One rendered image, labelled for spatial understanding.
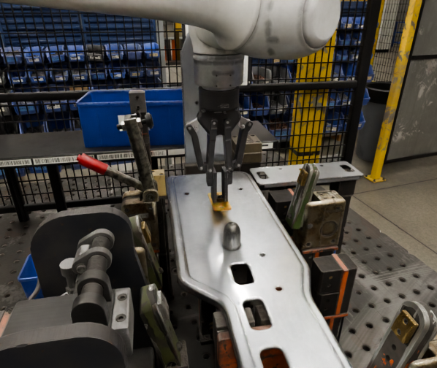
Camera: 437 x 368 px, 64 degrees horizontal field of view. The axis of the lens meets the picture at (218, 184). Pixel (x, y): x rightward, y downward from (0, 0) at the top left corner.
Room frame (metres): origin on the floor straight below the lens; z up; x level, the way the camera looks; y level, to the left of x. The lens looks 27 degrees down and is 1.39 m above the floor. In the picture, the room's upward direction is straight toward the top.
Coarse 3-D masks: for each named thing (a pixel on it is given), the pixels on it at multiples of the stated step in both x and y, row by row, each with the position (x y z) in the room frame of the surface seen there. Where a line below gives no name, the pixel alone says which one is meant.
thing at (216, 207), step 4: (220, 192) 0.69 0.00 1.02; (208, 196) 0.67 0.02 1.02; (220, 196) 0.66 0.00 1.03; (220, 200) 0.65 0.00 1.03; (212, 204) 0.63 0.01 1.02; (216, 204) 0.63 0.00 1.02; (220, 204) 0.63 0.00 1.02; (224, 204) 0.63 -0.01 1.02; (228, 204) 0.63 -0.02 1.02; (216, 208) 0.62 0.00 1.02; (220, 208) 0.62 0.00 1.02; (224, 208) 0.62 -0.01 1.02; (228, 208) 0.62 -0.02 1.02
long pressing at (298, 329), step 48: (192, 192) 0.73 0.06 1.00; (240, 192) 0.73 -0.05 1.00; (192, 240) 0.54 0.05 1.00; (240, 240) 0.54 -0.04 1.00; (288, 240) 0.54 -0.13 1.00; (192, 288) 0.41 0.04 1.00; (240, 288) 0.41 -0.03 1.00; (288, 288) 0.41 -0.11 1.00; (240, 336) 0.32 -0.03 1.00; (288, 336) 0.32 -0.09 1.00
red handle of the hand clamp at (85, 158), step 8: (80, 160) 0.59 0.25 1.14; (88, 160) 0.59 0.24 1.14; (96, 160) 0.60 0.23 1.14; (88, 168) 0.59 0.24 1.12; (96, 168) 0.59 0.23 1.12; (104, 168) 0.60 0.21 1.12; (112, 168) 0.61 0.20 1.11; (112, 176) 0.60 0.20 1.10; (120, 176) 0.60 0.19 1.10; (128, 176) 0.61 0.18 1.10; (128, 184) 0.61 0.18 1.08; (136, 184) 0.61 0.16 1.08
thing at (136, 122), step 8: (128, 120) 0.60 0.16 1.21; (136, 120) 0.60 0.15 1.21; (144, 120) 0.62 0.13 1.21; (152, 120) 0.61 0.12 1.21; (120, 128) 0.61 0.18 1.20; (128, 128) 0.60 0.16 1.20; (136, 128) 0.60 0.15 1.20; (152, 128) 0.62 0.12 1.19; (128, 136) 0.60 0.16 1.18; (136, 136) 0.60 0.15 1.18; (136, 144) 0.60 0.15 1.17; (144, 144) 0.63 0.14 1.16; (136, 152) 0.60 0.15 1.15; (144, 152) 0.60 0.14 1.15; (136, 160) 0.60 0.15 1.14; (144, 160) 0.60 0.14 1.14; (144, 168) 0.60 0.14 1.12; (144, 176) 0.60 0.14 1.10; (152, 176) 0.63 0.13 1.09; (144, 184) 0.60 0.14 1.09; (152, 184) 0.60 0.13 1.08
